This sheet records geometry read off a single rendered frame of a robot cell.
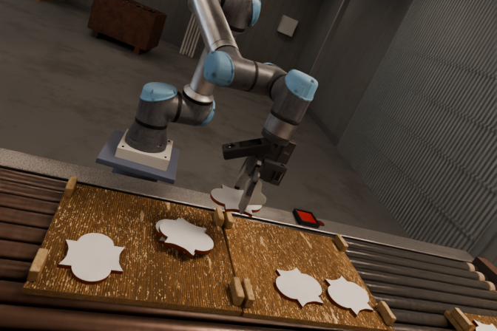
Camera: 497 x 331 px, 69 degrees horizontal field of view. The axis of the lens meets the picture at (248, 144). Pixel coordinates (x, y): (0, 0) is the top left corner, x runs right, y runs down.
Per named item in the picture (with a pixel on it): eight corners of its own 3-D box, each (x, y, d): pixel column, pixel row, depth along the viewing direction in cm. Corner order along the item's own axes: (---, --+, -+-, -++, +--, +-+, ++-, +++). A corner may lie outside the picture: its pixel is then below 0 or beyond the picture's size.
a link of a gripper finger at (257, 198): (262, 221, 87) (273, 184, 87) (239, 215, 85) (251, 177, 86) (257, 219, 90) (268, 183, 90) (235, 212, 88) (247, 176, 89)
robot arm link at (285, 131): (274, 118, 81) (266, 106, 88) (265, 136, 82) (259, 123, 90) (302, 128, 83) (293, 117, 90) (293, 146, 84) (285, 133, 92)
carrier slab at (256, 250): (219, 218, 107) (221, 213, 106) (333, 241, 120) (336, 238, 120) (241, 318, 76) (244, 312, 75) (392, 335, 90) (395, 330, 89)
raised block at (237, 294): (228, 284, 81) (232, 275, 80) (235, 285, 82) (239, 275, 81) (233, 306, 76) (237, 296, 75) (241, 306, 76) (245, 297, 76)
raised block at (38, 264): (35, 258, 68) (38, 247, 67) (46, 259, 68) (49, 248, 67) (25, 282, 62) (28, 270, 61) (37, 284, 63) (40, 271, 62)
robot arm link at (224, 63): (185, -47, 105) (223, 56, 76) (219, -33, 111) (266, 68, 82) (171, -11, 112) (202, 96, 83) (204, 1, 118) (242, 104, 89)
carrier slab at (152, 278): (67, 186, 93) (69, 181, 92) (216, 216, 107) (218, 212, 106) (21, 294, 62) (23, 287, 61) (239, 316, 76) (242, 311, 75)
